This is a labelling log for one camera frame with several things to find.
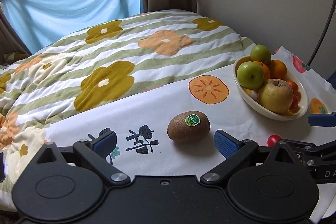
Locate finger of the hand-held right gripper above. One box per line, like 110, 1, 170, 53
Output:
308, 113, 336, 127
278, 138, 336, 167

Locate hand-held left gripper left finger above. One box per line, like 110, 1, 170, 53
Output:
35, 129, 132, 184

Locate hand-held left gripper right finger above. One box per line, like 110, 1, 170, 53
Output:
200, 129, 300, 184

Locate brown kiwi with green sticker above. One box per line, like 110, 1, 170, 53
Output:
166, 111, 211, 142

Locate red tomatoes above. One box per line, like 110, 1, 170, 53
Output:
286, 80, 299, 96

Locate white and yellow bowl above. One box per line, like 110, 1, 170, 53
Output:
233, 56, 309, 121

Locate yellow-red apple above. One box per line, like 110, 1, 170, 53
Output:
259, 79, 294, 115

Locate green apple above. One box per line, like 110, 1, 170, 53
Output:
250, 44, 272, 65
236, 61, 265, 90

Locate white printed cloth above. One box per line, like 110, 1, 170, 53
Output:
45, 45, 336, 218

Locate large orange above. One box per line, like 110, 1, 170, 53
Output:
268, 59, 287, 80
253, 61, 271, 81

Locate floral striped blanket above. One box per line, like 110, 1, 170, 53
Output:
0, 10, 256, 211

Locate black smartphone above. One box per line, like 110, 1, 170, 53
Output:
0, 153, 6, 183

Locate floral pillow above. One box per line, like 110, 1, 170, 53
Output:
4, 52, 29, 64

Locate light blue window cloth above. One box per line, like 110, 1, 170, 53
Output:
1, 0, 141, 55

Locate black cable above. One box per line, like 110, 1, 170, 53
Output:
308, 0, 336, 65

